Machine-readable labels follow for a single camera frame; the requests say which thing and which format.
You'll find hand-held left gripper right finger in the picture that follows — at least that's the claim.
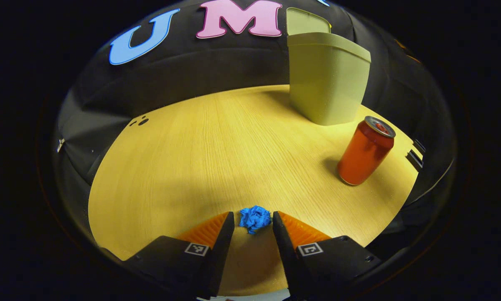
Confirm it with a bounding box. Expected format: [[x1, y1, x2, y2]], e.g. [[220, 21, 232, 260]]
[[272, 211, 382, 301]]

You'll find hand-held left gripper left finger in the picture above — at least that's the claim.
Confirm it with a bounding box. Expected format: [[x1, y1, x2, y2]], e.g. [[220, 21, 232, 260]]
[[121, 211, 235, 301]]

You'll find blue paper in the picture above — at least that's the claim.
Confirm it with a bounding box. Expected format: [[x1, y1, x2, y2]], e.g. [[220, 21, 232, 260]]
[[239, 205, 272, 235]]

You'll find orange pop can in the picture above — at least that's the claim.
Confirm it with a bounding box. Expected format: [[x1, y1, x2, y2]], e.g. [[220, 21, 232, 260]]
[[337, 116, 396, 186]]

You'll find pale green desktop garbage bin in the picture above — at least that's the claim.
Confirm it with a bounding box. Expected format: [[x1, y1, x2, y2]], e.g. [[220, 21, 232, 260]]
[[286, 7, 372, 126]]

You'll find black backdrop cloth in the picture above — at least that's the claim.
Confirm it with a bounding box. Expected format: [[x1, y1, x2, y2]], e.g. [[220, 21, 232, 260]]
[[52, 0, 458, 235]]

